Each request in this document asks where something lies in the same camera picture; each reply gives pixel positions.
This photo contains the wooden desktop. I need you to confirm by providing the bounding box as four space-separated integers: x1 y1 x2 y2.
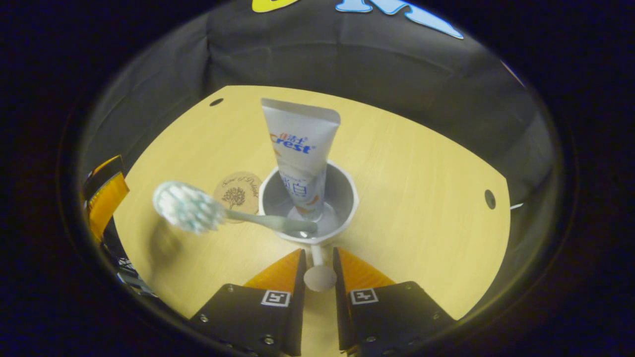
113 85 511 357

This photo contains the white toothbrush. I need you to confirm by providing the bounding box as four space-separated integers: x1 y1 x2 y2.
152 181 319 238

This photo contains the round cork coaster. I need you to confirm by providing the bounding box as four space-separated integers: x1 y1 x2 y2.
213 171 263 224

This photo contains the white toothpaste tube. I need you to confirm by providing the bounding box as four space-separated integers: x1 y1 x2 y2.
261 98 341 222

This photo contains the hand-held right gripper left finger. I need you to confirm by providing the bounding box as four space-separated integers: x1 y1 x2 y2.
189 248 307 357

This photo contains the black backdrop cloth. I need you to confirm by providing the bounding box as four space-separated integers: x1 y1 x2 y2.
74 0 561 318

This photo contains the white cup with wooden handle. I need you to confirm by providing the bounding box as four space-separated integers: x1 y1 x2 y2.
258 160 360 292

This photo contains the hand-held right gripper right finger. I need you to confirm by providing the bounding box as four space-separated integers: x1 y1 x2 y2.
332 247 457 357

